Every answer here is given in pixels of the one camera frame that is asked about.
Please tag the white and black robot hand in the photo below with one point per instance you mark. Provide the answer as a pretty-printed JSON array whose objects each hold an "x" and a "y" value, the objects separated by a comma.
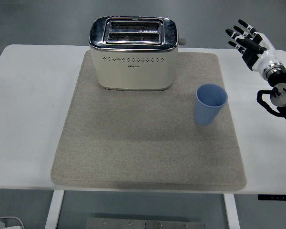
[{"x": 264, "y": 55}]

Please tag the light blue plastic cup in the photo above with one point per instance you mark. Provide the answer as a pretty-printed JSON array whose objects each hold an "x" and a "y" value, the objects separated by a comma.
[{"x": 205, "y": 112}]

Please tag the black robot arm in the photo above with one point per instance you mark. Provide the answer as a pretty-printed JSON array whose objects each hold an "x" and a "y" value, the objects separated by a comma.
[{"x": 282, "y": 93}]

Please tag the cream and chrome toaster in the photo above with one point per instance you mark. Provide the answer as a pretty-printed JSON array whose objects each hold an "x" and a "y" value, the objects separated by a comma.
[{"x": 133, "y": 71}]

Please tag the black table control panel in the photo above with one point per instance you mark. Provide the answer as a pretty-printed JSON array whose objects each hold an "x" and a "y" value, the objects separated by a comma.
[{"x": 276, "y": 197}]

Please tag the beige fabric table mat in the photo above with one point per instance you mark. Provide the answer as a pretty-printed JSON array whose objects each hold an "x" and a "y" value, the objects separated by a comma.
[{"x": 138, "y": 143}]

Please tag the white table leg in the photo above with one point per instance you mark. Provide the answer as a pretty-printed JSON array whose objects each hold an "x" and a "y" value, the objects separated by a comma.
[
  {"x": 232, "y": 212},
  {"x": 53, "y": 210}
]

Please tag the grey metal plate with screws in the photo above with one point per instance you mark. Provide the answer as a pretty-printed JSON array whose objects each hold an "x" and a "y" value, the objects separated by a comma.
[{"x": 145, "y": 224}]

